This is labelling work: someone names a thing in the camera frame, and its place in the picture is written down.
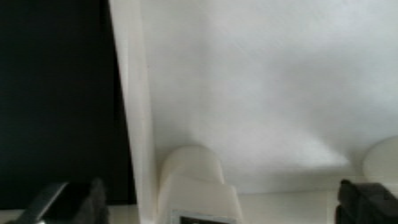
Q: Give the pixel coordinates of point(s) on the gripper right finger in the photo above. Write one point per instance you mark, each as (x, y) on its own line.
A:
(367, 204)

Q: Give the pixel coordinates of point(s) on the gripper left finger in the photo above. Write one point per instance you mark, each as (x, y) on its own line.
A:
(67, 204)

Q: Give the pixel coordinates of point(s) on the white table leg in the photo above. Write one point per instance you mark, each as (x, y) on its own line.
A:
(195, 196)

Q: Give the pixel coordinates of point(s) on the white square table top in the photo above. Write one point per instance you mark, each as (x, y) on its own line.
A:
(259, 76)

